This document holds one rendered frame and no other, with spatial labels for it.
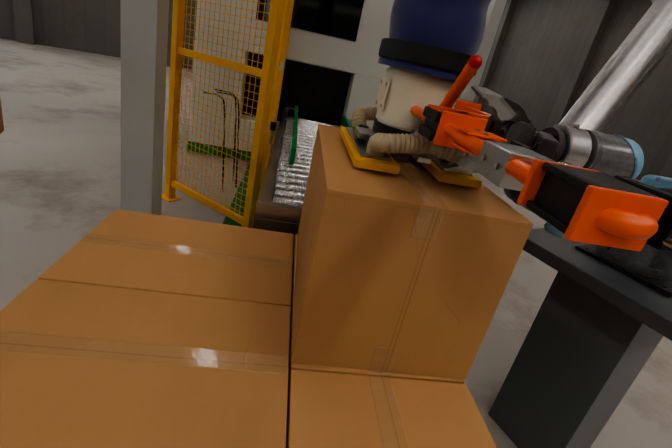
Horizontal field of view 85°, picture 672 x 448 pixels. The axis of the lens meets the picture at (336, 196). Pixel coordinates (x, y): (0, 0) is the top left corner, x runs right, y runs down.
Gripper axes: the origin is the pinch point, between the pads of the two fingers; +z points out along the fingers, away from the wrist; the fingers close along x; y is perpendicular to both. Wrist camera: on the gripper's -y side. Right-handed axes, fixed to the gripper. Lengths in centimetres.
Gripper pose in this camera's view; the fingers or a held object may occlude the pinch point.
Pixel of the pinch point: (458, 129)
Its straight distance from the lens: 69.9
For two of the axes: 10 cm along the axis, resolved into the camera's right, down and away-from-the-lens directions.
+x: 2.0, -9.1, -3.5
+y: -0.9, -3.7, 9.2
